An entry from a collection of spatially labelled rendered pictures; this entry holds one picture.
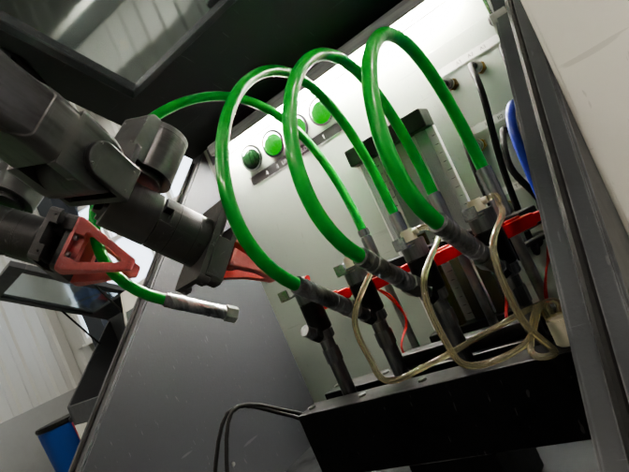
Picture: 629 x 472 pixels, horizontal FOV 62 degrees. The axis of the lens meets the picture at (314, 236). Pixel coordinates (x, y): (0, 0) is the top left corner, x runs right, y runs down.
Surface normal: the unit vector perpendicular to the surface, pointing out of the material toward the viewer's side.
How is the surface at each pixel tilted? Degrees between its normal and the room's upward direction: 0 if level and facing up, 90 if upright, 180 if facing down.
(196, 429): 90
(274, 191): 90
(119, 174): 111
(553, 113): 43
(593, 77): 76
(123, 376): 90
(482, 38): 90
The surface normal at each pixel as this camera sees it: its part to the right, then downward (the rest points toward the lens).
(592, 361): -0.67, -0.54
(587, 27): -0.62, -0.04
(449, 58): -0.53, 0.18
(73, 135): 0.89, -0.04
